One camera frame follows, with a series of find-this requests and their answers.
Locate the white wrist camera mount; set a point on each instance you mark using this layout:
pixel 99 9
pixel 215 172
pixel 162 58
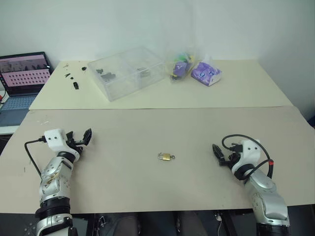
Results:
pixel 249 153
pixel 55 140

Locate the open laptop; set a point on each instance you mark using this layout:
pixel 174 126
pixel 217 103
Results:
pixel 23 73

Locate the black parts in clear box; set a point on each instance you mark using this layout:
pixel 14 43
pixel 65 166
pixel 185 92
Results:
pixel 107 75

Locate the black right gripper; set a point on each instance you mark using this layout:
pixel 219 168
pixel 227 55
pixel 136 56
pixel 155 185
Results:
pixel 230 161

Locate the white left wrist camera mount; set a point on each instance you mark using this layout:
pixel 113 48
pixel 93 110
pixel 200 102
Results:
pixel 55 140

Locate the clear plastic storage box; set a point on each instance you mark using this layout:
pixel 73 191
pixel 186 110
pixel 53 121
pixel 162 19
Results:
pixel 128 73

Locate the brass padlock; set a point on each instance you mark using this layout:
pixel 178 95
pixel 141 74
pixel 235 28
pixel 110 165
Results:
pixel 166 157

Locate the dark part in clear box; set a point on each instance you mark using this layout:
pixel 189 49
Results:
pixel 144 72

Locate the purple tissue pack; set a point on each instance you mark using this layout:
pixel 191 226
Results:
pixel 205 72

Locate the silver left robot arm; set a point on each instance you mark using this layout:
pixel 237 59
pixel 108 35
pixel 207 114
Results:
pixel 55 177

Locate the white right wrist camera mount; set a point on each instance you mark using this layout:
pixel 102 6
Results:
pixel 249 153

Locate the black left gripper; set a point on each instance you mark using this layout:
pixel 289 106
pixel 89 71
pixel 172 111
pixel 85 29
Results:
pixel 76 145

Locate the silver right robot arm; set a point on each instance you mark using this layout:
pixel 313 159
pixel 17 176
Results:
pixel 267 196

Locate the clear bag of colourful toys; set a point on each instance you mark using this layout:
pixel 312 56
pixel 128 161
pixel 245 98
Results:
pixel 180 67

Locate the black rectangular plastic part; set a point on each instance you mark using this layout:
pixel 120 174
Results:
pixel 76 85

